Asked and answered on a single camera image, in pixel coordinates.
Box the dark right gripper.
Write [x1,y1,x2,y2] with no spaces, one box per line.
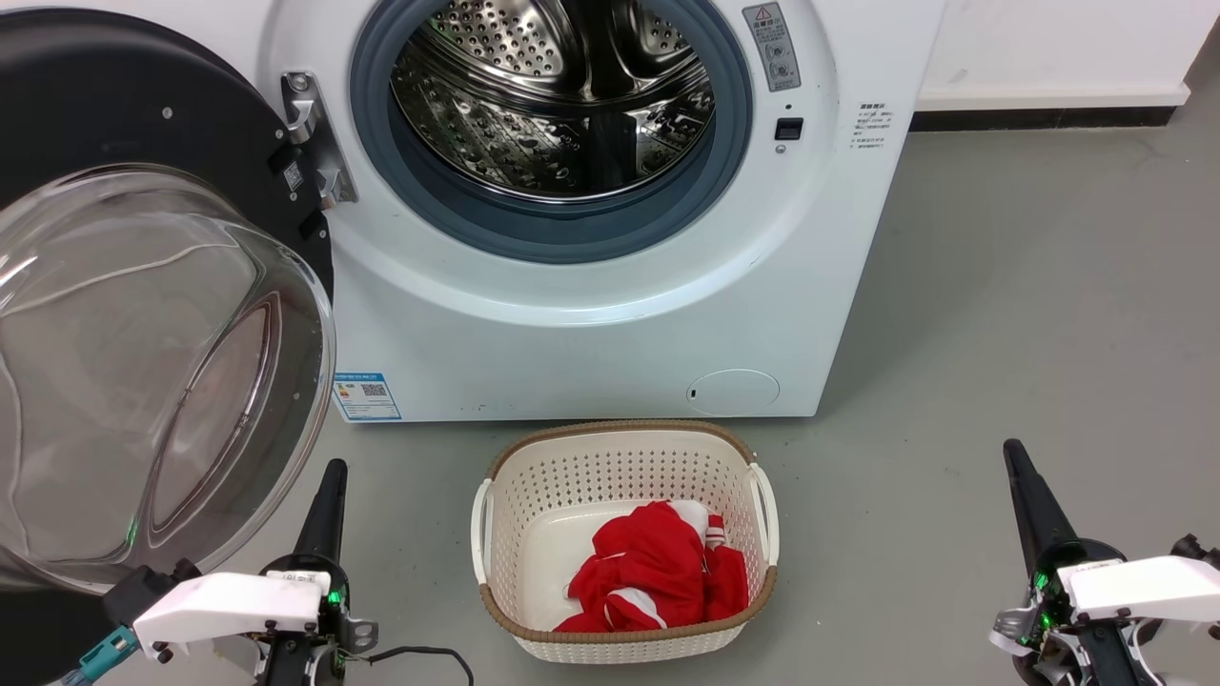
[989,440,1164,686]

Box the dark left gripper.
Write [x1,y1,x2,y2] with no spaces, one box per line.
[259,460,379,686]

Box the dark round glass washer door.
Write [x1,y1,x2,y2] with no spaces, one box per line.
[0,8,336,686]

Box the white front-loading washing machine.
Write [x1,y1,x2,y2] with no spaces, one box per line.
[0,0,946,423]

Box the metal door hinge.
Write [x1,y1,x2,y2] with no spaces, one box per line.
[281,71,358,209]

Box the blue energy label sticker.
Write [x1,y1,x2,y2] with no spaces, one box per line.
[334,373,401,422]

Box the cream perforated laundry basket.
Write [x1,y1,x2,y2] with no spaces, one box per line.
[470,419,781,665]

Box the red and white garment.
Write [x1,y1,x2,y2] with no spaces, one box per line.
[553,500,751,634]

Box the round white filter cover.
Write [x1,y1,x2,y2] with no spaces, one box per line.
[686,369,781,417]

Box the steel washer drum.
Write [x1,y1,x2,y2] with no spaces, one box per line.
[391,0,716,203]

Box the grey warning sticker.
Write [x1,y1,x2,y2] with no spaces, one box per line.
[742,2,803,92]

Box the thin black cable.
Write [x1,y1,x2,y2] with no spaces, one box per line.
[367,646,475,686]

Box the teal cable connector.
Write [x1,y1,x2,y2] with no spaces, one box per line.
[79,627,140,683]

